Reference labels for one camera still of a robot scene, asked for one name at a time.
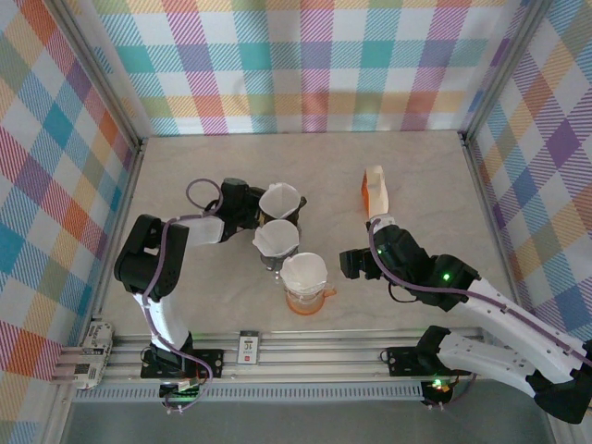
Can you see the aluminium side rail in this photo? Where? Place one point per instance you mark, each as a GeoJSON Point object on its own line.
{"type": "Point", "coordinates": [478, 185]}
{"type": "Point", "coordinates": [128, 185]}

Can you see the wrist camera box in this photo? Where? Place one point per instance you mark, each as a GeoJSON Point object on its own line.
{"type": "Point", "coordinates": [236, 188]}
{"type": "Point", "coordinates": [390, 238]}

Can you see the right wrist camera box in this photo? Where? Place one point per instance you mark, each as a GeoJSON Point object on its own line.
{"type": "Point", "coordinates": [390, 238]}

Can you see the orange glass coffee server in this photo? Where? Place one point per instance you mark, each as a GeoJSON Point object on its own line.
{"type": "Point", "coordinates": [305, 307]}

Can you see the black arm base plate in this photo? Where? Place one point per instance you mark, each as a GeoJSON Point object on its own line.
{"type": "Point", "coordinates": [402, 361]}
{"type": "Point", "coordinates": [210, 358]}

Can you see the white label card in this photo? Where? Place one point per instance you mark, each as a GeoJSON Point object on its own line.
{"type": "Point", "coordinates": [248, 349]}

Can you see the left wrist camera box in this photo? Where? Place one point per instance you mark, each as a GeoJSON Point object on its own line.
{"type": "Point", "coordinates": [236, 188]}

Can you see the aluminium corner post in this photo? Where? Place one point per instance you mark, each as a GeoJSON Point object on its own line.
{"type": "Point", "coordinates": [499, 69]}
{"type": "Point", "coordinates": [102, 76]}

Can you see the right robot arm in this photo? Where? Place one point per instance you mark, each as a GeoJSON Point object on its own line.
{"type": "Point", "coordinates": [509, 324]}

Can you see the small controller circuit board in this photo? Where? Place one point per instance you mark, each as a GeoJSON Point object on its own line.
{"type": "Point", "coordinates": [437, 386]}
{"type": "Point", "coordinates": [178, 393]}

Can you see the white labelled box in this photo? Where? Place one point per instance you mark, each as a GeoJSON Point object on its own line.
{"type": "Point", "coordinates": [97, 337]}

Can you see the white paper coffee filter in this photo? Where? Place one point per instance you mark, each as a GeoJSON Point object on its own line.
{"type": "Point", "coordinates": [303, 273]}
{"type": "Point", "coordinates": [276, 238]}
{"type": "Point", "coordinates": [277, 201]}

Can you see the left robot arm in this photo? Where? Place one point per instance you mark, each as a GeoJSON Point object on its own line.
{"type": "Point", "coordinates": [139, 263]}

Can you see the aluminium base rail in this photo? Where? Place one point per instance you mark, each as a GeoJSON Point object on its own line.
{"type": "Point", "coordinates": [324, 356]}

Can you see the orange coffee filter pack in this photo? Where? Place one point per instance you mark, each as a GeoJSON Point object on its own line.
{"type": "Point", "coordinates": [377, 194]}

